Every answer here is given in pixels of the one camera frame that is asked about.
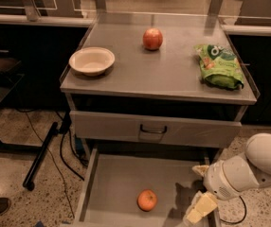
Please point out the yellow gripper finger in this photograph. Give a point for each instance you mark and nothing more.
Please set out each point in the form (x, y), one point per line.
(200, 170)
(201, 205)

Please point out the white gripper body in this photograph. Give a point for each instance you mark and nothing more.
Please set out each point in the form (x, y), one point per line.
(217, 180)

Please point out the orange fruit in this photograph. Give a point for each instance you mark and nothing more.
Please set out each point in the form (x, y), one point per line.
(147, 200)

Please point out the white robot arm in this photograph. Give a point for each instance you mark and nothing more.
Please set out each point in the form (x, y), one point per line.
(258, 153)

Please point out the open grey middle drawer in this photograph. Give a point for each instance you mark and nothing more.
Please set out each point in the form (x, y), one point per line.
(115, 177)

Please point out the grey metal cabinet counter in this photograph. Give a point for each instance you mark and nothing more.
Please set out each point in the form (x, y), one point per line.
(166, 82)

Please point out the grey top drawer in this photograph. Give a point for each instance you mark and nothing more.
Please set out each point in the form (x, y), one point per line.
(181, 131)

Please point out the green chip bag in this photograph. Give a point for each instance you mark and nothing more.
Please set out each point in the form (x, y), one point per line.
(219, 66)

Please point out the red apple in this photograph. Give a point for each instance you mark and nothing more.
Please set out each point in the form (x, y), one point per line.
(152, 39)

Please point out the white bowl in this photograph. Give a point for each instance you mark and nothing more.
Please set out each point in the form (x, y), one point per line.
(92, 61)

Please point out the black stand leg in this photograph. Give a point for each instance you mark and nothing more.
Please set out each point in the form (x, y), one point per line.
(28, 182)

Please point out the dark box with label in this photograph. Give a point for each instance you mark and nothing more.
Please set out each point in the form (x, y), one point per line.
(8, 65)

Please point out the black drawer handle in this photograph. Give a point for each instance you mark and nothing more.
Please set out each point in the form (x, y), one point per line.
(162, 131)

